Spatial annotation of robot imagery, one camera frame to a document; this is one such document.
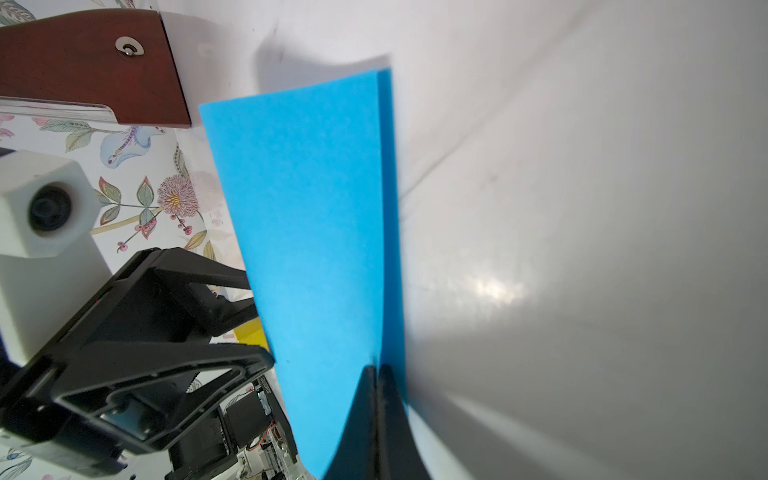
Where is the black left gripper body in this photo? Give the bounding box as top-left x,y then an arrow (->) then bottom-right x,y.
1,372 -> 300,479

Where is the brown wooden metronome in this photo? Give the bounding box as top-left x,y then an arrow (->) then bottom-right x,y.
1,1 -> 191,128

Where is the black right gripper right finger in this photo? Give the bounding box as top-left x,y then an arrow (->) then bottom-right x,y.
377,365 -> 431,480

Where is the blue square paper sheet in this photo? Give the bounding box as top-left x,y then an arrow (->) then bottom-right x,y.
200,70 -> 406,478

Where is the yellow cylinder block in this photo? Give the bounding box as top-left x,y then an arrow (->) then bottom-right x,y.
233,318 -> 270,351

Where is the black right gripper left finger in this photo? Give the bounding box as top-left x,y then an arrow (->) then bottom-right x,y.
324,366 -> 378,480

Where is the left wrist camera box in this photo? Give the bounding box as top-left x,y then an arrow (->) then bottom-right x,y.
1,149 -> 111,366

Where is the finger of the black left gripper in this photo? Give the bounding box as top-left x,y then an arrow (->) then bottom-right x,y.
1,342 -> 274,453
48,247 -> 258,345

